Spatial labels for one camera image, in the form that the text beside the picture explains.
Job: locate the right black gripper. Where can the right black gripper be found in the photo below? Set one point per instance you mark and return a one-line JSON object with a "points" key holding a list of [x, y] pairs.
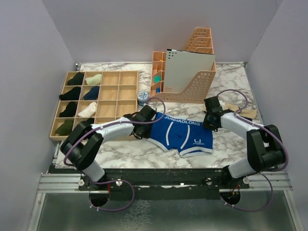
{"points": [[206, 124]]}

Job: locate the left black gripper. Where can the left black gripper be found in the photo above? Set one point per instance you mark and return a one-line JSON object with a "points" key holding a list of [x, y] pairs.
{"points": [[146, 135]]}

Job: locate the blue boxer underwear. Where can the blue boxer underwear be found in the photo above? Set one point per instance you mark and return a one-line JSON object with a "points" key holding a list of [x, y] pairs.
{"points": [[188, 137]]}

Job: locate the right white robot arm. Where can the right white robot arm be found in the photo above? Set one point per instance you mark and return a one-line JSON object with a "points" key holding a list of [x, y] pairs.
{"points": [[265, 149]]}

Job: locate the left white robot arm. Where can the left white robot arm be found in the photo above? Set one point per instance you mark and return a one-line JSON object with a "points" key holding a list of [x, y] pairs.
{"points": [[83, 143]]}

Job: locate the beige underwear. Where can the beige underwear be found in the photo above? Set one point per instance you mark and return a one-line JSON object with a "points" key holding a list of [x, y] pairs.
{"points": [[248, 113]]}

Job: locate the blue patterned round tin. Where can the blue patterned round tin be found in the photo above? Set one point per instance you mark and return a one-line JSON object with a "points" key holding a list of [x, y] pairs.
{"points": [[142, 97]]}

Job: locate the peach file organizer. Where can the peach file organizer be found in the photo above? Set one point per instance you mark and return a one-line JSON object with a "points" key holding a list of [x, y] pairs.
{"points": [[200, 41]]}

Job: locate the wooden compartment tray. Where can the wooden compartment tray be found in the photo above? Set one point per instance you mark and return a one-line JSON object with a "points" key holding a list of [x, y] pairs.
{"points": [[117, 96]]}

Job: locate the white rolled sock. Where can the white rolled sock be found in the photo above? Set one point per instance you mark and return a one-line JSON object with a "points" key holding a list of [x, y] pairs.
{"points": [[87, 109]]}

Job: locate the black rolled sock bottom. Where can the black rolled sock bottom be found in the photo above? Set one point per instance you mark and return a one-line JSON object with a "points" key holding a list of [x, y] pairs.
{"points": [[89, 120]]}

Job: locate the black rolled sock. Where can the black rolled sock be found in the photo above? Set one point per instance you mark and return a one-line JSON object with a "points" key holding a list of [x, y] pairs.
{"points": [[71, 95], [70, 110], [89, 120], [77, 79]]}

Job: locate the navy rolled sock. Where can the navy rolled sock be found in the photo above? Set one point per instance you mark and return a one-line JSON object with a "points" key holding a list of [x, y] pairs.
{"points": [[92, 94]]}

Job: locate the grey white folder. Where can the grey white folder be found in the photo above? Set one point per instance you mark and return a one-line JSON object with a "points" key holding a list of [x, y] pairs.
{"points": [[181, 67]]}

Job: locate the pale green rolled sock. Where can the pale green rolled sock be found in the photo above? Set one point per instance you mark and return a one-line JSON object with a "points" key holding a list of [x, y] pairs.
{"points": [[94, 80]]}

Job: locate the black rolled sock top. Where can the black rolled sock top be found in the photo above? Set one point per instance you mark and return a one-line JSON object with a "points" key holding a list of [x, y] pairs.
{"points": [[77, 79]]}

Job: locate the dark green rolled sock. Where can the dark green rolled sock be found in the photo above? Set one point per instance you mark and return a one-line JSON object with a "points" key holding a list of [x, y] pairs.
{"points": [[65, 128]]}

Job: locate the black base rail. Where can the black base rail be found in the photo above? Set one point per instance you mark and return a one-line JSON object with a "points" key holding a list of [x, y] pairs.
{"points": [[163, 184]]}

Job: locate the aluminium extrusion rail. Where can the aluminium extrusion rail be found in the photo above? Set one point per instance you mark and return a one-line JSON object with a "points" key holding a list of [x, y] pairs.
{"points": [[58, 183]]}

